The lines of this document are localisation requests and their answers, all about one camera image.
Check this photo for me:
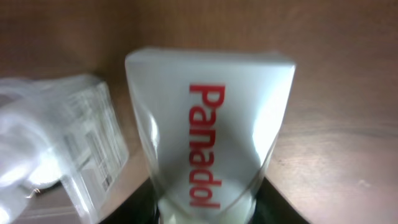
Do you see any white spray bottle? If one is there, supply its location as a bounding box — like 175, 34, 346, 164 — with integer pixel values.
1, 74, 129, 223

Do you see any white Panadol box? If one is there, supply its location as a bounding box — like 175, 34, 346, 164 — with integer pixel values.
125, 48, 296, 223

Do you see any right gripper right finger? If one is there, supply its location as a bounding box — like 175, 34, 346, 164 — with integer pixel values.
253, 177, 309, 224

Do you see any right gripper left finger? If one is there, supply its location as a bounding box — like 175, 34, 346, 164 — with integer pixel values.
100, 179, 160, 224

